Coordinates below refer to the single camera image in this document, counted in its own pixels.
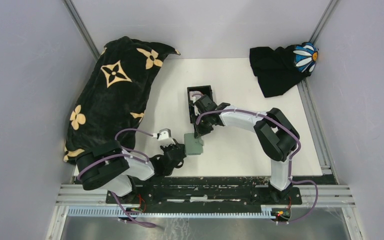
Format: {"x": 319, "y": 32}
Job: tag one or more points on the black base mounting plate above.
{"x": 240, "y": 194}

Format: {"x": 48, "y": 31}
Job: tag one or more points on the aluminium rail frame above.
{"x": 328, "y": 212}

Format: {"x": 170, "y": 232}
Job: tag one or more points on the black cloth with daisy print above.
{"x": 278, "y": 70}

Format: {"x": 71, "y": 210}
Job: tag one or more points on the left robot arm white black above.
{"x": 112, "y": 168}

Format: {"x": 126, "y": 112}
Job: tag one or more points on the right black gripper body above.
{"x": 204, "y": 119}

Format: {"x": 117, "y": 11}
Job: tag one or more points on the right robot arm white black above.
{"x": 279, "y": 140}

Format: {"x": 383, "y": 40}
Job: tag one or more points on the black blanket with tan flowers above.
{"x": 115, "y": 96}

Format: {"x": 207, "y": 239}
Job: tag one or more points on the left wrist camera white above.
{"x": 164, "y": 137}

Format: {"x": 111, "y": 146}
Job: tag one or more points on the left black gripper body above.
{"x": 169, "y": 147}

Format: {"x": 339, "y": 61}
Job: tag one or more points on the green leather card holder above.
{"x": 193, "y": 146}

